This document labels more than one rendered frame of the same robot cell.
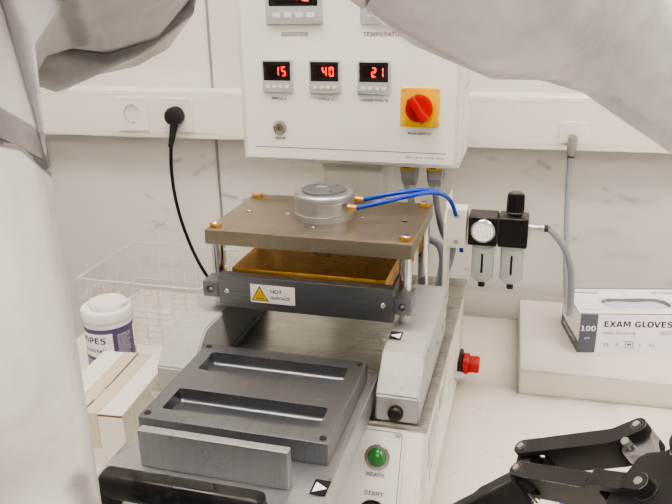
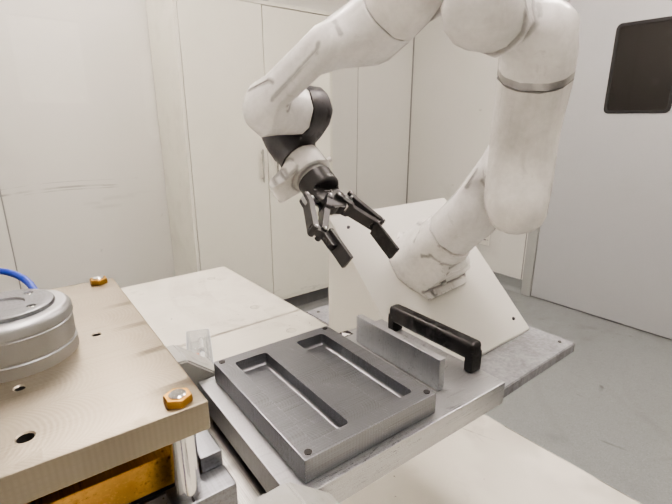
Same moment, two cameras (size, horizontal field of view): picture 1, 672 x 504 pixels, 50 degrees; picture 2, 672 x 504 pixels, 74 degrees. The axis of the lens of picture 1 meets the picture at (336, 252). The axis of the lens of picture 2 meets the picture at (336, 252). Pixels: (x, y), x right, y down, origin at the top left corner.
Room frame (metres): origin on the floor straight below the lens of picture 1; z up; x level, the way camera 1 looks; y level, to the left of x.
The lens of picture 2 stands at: (1.02, 0.37, 1.27)
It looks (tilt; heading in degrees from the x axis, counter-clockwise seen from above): 17 degrees down; 218
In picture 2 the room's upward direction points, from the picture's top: straight up
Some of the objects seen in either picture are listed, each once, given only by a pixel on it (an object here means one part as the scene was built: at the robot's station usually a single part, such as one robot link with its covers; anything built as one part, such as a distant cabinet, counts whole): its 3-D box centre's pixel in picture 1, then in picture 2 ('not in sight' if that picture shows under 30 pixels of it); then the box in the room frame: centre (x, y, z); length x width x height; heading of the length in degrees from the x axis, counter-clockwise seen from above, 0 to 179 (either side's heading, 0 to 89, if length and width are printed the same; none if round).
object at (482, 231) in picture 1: (495, 241); not in sight; (1.00, -0.23, 1.05); 0.15 x 0.05 x 0.15; 74
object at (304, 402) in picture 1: (260, 397); (318, 385); (0.68, 0.08, 0.98); 0.20 x 0.17 x 0.03; 74
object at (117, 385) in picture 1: (115, 405); not in sight; (0.98, 0.35, 0.80); 0.19 x 0.13 x 0.09; 166
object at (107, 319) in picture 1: (110, 338); not in sight; (1.15, 0.40, 0.82); 0.09 x 0.09 x 0.15
